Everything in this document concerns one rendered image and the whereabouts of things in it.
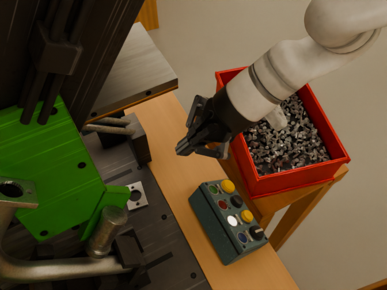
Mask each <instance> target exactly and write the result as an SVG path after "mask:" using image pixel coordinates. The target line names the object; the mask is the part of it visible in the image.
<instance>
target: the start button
mask: <svg viewBox="0 0 387 290"><path fill-rule="evenodd" d="M221 185H222V187H223V189H224V190H225V191H226V192H228V193H232V192H233V191H234V190H235V186H234V184H233V183H232V182H231V181H230V180H223V181H222V183H221Z"/></svg>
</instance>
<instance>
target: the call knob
mask: <svg viewBox="0 0 387 290"><path fill-rule="evenodd" d="M251 233H252V235H253V236H254V237H255V238H257V239H261V238H262V237H263V236H264V231H263V229H262V228H261V227H259V226H257V225H254V226H253V227H252V228H251Z"/></svg>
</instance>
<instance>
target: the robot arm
mask: <svg viewBox="0 0 387 290"><path fill-rule="evenodd" d="M304 24H305V29H306V31H307V33H308V34H309V35H307V36H306V37H304V38H303V39H300V40H282V41H280V42H278V43H277V44H275V45H274V46H273V47H271V48H270V49H269V50H268V51H267V52H266V53H265V54H264V55H262V56H261V57H260V58H258V60H257V61H255V62H254V63H253V64H251V65H250V66H248V67H247V68H245V69H244V70H242V71H241V72H240V73H238V74H237V75H236V76H235V77H234V78H233V79H232V80H231V81H229V82H228V83H227V84H226V85H225V86H224V87H222V88H221V89H220V90H219V91H218V92H216V93H215V94H214V96H213V97H210V98H207V97H204V96H200V95H196V96H195V98H194V101H193V104H192V106H191V110H190V112H189V115H188V118H187V122H186V124H185V125H186V127H187V128H188V132H187V135H186V136H185V137H184V138H182V139H181V140H180V141H179V142H178V143H177V146H176V147H175V150H176V154H177V155H180V156H185V157H187V156H189V155H190V154H191V153H193V152H195V153H196V154H199V155H204V156H207V157H212V158H216V159H226V160H229V159H230V157H231V155H230V153H229V152H228V148H229V143H231V142H233V140H234V139H235V137H236V136H237V135H238V134H239V133H242V132H244V131H245V130H246V129H248V128H249V127H251V126H252V125H254V124H255V123H256V122H258V121H259V120H260V119H262V118H263V117H265V118H266V119H267V121H268V122H269V123H270V125H271V126H272V128H273V129H275V130H276V131H280V130H281V129H283V128H284V127H286V126H287V122H288V121H287V119H286V116H285V115H284V113H283V111H282V108H281V107H280V103H281V102H282V101H284V100H285V99H287V98H288V97H289V96H291V95H292V94H294V93H295V92H296V91H298V90H299V89H300V88H302V87H303V86H304V85H305V84H307V83H308V82H310V81H312V80H314V79H316V78H318V77H321V76H323V75H325V74H327V73H329V72H331V71H333V70H336V69H338V68H340V67H342V66H344V65H346V64H348V63H349V62H351V61H353V60H355V59H356V58H358V57H360V56H361V55H362V54H363V53H365V52H366V51H367V50H368V49H369V48H370V47H371V46H372V45H373V44H374V42H375V41H376V40H377V38H378V37H379V35H380V31H381V28H382V27H386V26H387V0H312V1H311V2H310V4H309V5H308V7H307V9H306V12H305V16H304ZM195 116H197V117H196V120H195V122H194V119H195ZM212 142H218V143H221V144H220V145H219V146H216V147H214V148H213V149H210V148H206V147H205V145H207V144H209V143H212Z"/></svg>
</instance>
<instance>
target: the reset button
mask: <svg viewBox="0 0 387 290"><path fill-rule="evenodd" d="M241 216H242V218H243V219H244V220H245V221H246V222H251V221H252V220H253V215H252V213H251V212H250V211H249V210H243V211H242V212H241Z"/></svg>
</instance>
